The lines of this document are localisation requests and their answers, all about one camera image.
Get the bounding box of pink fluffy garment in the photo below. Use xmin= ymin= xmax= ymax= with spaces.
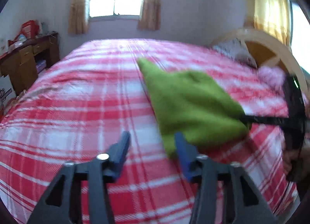
xmin=257 ymin=66 xmax=286 ymax=95

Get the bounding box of striped grey pillow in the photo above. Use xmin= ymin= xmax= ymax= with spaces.
xmin=211 ymin=38 xmax=257 ymax=69

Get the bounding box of red gift box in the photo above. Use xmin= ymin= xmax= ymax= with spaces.
xmin=21 ymin=20 xmax=39 ymax=39

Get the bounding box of right beige floral curtain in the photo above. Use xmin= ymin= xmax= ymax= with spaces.
xmin=138 ymin=0 xmax=161 ymax=31

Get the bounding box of yellow curtain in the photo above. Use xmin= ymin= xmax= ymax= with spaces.
xmin=244 ymin=0 xmax=291 ymax=47

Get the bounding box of white paper shopping bag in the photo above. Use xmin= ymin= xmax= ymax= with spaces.
xmin=0 ymin=75 xmax=16 ymax=110

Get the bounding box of beige floral curtain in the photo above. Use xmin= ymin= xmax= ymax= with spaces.
xmin=138 ymin=0 xmax=161 ymax=31
xmin=68 ymin=0 xmax=89 ymax=35

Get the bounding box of red plaid bed sheet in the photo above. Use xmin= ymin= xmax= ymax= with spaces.
xmin=1 ymin=39 xmax=287 ymax=223

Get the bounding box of green orange striped knit sweater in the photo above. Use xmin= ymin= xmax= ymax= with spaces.
xmin=137 ymin=58 xmax=251 ymax=157

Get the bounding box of light wooden headboard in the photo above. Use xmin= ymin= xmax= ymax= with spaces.
xmin=210 ymin=28 xmax=309 ymax=96

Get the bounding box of left beige floral curtain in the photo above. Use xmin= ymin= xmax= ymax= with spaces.
xmin=68 ymin=0 xmax=89 ymax=35

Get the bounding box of person's right hand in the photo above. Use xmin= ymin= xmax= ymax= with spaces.
xmin=282 ymin=146 xmax=310 ymax=176

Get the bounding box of brown wooden desk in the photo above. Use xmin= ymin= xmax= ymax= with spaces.
xmin=1 ymin=32 xmax=60 ymax=95

